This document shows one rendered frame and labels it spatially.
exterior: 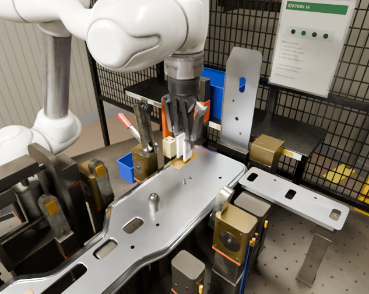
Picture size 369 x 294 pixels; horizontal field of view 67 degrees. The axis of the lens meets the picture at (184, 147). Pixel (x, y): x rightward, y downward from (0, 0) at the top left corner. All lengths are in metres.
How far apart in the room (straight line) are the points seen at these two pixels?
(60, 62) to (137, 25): 0.75
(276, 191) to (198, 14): 0.53
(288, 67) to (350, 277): 0.74
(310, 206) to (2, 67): 2.75
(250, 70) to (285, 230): 0.62
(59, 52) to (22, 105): 2.05
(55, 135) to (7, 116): 1.88
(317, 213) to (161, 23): 0.61
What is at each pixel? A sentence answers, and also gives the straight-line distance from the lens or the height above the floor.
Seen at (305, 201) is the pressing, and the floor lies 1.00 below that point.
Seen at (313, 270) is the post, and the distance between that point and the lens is 0.99.
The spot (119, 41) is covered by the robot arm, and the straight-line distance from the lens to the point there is 0.43.
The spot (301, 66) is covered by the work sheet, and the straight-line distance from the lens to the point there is 1.12.
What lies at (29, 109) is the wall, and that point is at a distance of 3.18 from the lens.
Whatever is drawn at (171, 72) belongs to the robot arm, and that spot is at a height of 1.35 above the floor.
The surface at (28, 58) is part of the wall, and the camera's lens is 3.03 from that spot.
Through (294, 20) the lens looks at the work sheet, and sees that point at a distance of 1.10.
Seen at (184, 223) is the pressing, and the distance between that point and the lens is 0.73.
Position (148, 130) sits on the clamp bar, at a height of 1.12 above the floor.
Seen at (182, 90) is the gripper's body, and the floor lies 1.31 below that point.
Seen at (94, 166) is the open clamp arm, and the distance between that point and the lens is 0.77.
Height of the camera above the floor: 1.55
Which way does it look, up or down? 34 degrees down
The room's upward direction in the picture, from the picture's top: straight up
